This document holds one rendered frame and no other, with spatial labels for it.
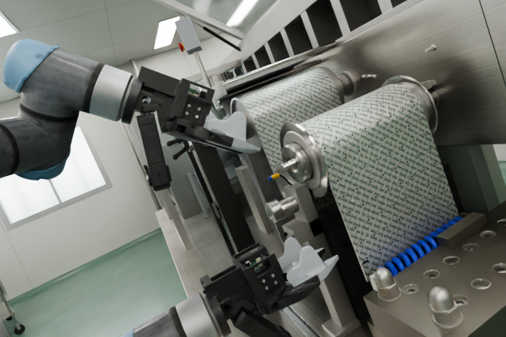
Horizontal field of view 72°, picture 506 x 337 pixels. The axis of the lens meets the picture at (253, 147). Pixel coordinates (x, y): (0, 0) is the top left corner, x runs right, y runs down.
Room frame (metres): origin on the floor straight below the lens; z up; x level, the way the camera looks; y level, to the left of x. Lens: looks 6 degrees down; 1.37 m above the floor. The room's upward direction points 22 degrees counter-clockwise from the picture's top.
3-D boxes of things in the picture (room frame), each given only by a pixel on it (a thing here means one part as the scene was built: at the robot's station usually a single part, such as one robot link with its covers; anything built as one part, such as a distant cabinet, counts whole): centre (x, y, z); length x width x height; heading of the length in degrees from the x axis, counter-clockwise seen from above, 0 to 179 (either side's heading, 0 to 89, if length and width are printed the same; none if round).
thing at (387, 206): (0.60, -0.21, 1.11); 0.23 x 0.01 x 0.18; 108
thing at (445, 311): (0.41, -0.15, 1.05); 0.04 x 0.04 x 0.04
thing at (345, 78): (0.95, -0.28, 1.33); 0.07 x 0.07 x 0.07; 18
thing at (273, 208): (0.63, 0.01, 1.18); 0.04 x 0.02 x 0.04; 18
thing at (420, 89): (0.70, -0.32, 1.25); 0.15 x 0.01 x 0.15; 18
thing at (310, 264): (0.51, -0.02, 1.12); 0.09 x 0.03 x 0.06; 99
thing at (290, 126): (0.62, -0.08, 1.25); 0.15 x 0.01 x 0.15; 18
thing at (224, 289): (0.51, 0.09, 1.12); 0.12 x 0.08 x 0.09; 108
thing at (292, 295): (0.50, 0.03, 1.09); 0.09 x 0.05 x 0.02; 99
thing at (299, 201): (0.64, -0.03, 1.05); 0.06 x 0.05 x 0.31; 108
